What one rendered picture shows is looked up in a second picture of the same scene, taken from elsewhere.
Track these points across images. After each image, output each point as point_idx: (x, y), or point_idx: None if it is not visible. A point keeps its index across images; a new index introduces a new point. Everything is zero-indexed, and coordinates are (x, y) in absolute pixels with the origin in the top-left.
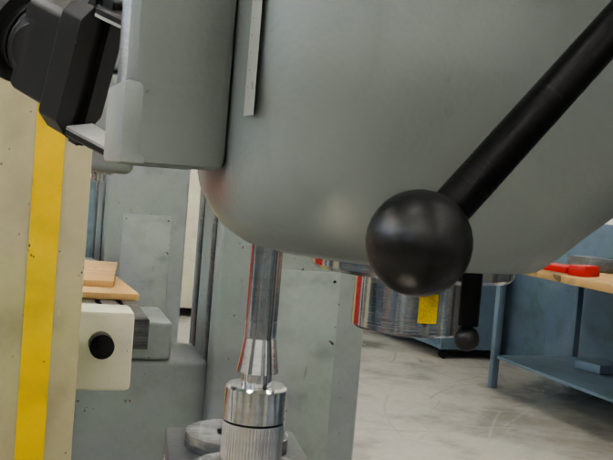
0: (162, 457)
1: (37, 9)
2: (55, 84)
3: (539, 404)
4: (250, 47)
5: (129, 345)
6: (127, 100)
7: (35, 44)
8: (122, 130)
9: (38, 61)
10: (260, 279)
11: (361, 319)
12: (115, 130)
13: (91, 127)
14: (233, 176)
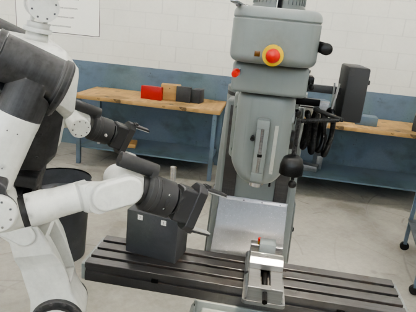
0: (127, 215)
1: (121, 129)
2: (125, 145)
3: None
4: (270, 167)
5: None
6: (262, 176)
7: (119, 136)
8: (262, 179)
9: (120, 140)
10: (174, 175)
11: (256, 186)
12: (258, 178)
13: None
14: (264, 179)
